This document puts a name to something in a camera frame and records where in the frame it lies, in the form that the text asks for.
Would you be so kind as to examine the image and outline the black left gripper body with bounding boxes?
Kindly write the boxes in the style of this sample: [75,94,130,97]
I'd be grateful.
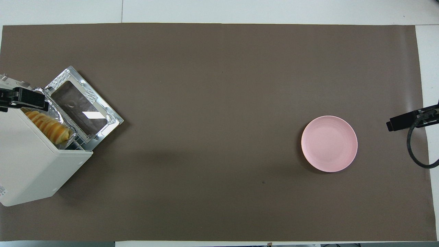
[0,87,47,107]

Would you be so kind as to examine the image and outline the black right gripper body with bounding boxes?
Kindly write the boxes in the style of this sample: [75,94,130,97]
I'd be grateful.
[392,105,439,131]

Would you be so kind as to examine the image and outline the aluminium foil tray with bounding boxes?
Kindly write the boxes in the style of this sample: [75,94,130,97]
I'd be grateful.
[21,86,77,150]

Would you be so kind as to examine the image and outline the orange spiral bread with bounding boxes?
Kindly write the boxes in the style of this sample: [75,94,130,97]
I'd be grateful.
[24,110,72,144]

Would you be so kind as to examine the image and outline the glass oven door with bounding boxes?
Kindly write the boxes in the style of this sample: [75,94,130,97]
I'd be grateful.
[44,66,124,151]

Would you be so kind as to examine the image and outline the white toaster oven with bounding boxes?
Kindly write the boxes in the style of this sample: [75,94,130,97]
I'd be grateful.
[0,74,93,207]

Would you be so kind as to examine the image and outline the pink round plate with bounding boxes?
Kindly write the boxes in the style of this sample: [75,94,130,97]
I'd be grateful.
[301,116,358,173]

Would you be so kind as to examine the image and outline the brown table mat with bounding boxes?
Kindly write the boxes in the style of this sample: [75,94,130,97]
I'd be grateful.
[0,23,438,242]

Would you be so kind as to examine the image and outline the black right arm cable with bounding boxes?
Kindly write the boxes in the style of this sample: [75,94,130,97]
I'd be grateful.
[407,101,439,169]

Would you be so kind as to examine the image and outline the metal wire oven rack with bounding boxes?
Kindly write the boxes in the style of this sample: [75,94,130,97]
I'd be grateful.
[67,115,95,151]

